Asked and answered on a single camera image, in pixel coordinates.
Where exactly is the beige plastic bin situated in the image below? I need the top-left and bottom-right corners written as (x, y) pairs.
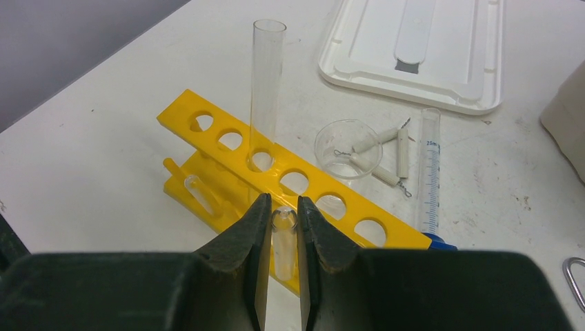
top-left (539, 63), bottom-right (584, 181)

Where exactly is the yellow test tube rack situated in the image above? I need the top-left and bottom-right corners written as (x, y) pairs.
top-left (156, 88), bottom-right (433, 296)

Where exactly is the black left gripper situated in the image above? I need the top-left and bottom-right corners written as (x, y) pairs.
top-left (0, 215), bottom-right (30, 274)

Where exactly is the clear glass test tube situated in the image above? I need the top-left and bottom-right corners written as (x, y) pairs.
top-left (271, 206), bottom-right (297, 281)

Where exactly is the graduated cylinder blue base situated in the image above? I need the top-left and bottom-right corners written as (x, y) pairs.
top-left (415, 108), bottom-right (457, 251)

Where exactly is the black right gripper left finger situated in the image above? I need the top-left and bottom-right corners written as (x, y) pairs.
top-left (1, 194), bottom-right (272, 330)

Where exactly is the small test tube in rack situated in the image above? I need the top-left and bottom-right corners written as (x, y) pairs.
top-left (184, 174), bottom-right (219, 216)

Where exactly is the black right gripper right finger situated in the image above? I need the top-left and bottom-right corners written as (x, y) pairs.
top-left (297, 197), bottom-right (572, 330)

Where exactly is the white bin lid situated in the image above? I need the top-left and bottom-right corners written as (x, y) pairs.
top-left (318, 1), bottom-right (506, 116)

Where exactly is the clear watch glass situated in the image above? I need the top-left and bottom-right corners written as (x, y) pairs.
top-left (313, 119), bottom-right (384, 181)

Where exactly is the large clear test tube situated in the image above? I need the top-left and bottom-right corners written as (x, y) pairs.
top-left (249, 19), bottom-right (287, 172)

